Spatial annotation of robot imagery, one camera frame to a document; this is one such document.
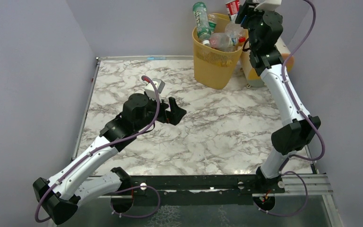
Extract red label clear bottle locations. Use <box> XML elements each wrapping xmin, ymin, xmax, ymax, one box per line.
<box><xmin>225</xmin><ymin>0</ymin><xmax>240</xmax><ymax>22</ymax></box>

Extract crushed clear water bottle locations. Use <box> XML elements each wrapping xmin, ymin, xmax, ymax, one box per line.
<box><xmin>209</xmin><ymin>33</ymin><xmax>246</xmax><ymax>52</ymax></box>

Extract green white label bottle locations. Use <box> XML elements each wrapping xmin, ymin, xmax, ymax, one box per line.
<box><xmin>207</xmin><ymin>14</ymin><xmax>218</xmax><ymax>34</ymax></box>

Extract green label tall bottle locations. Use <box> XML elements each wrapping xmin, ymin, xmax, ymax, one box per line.
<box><xmin>192</xmin><ymin>1</ymin><xmax>211</xmax><ymax>46</ymax></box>

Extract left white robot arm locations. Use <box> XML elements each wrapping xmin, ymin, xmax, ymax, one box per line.
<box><xmin>33</xmin><ymin>93</ymin><xmax>187</xmax><ymax>225</ymax></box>

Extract yellow mesh plastic bin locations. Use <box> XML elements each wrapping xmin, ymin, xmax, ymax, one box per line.
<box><xmin>192</xmin><ymin>28</ymin><xmax>243</xmax><ymax>89</ymax></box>

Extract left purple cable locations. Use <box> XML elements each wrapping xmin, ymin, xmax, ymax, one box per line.
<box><xmin>35</xmin><ymin>75</ymin><xmax>162</xmax><ymax>223</ymax></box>

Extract purple cable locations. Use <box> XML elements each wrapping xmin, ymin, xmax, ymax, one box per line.
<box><xmin>251</xmin><ymin>0</ymin><xmax>326</xmax><ymax>218</ymax></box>
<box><xmin>35</xmin><ymin>75</ymin><xmax>162</xmax><ymax>223</ymax></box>

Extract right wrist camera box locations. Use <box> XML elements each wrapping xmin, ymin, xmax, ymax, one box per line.
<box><xmin>254</xmin><ymin>0</ymin><xmax>282</xmax><ymax>11</ymax></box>

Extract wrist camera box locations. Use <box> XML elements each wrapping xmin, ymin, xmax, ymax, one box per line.
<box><xmin>144</xmin><ymin>79</ymin><xmax>165</xmax><ymax>100</ymax></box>
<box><xmin>254</xmin><ymin>0</ymin><xmax>282</xmax><ymax>11</ymax></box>

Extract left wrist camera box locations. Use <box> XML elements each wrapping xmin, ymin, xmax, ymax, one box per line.
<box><xmin>144</xmin><ymin>79</ymin><xmax>165</xmax><ymax>100</ymax></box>

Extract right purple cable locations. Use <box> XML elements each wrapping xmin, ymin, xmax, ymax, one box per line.
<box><xmin>251</xmin><ymin>0</ymin><xmax>326</xmax><ymax>218</ymax></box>

